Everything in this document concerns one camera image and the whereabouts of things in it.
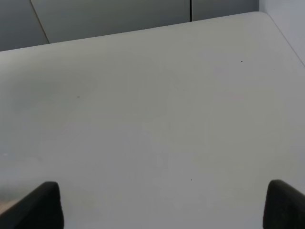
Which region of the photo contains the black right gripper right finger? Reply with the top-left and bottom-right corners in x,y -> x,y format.
263,180 -> 305,229

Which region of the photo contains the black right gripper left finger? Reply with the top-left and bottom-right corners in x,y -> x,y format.
0,181 -> 64,229

